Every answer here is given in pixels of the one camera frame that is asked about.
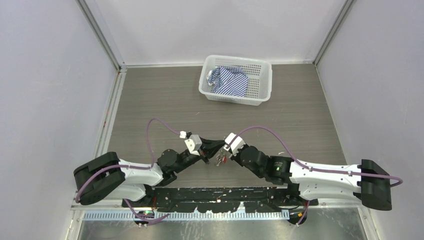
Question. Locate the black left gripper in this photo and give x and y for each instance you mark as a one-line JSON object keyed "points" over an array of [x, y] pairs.
{"points": [[209, 148]]}

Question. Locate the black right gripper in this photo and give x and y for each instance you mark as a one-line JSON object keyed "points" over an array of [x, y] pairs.
{"points": [[236, 156]]}

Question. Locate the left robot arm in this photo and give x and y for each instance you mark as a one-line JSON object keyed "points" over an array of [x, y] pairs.
{"points": [[109, 177]]}

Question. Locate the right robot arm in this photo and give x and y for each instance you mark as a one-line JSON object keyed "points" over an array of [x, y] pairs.
{"points": [[366, 182]]}

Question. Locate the white plastic basket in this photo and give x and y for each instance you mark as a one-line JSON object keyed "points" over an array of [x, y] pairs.
{"points": [[258, 71]]}

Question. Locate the blue striped shirt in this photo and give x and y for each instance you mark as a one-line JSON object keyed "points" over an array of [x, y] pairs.
{"points": [[228, 80]]}

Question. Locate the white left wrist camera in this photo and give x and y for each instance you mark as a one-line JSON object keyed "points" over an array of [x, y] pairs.
{"points": [[193, 142]]}

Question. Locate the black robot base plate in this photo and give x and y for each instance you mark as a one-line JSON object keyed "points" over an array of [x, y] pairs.
{"points": [[219, 199]]}

